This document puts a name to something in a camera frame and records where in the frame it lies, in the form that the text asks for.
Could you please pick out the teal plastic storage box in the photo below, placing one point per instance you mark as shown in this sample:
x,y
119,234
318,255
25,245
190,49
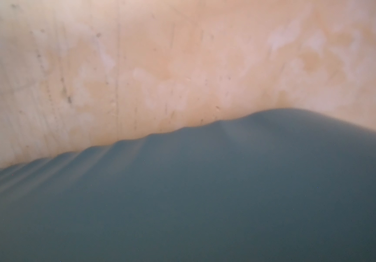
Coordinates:
x,y
276,186

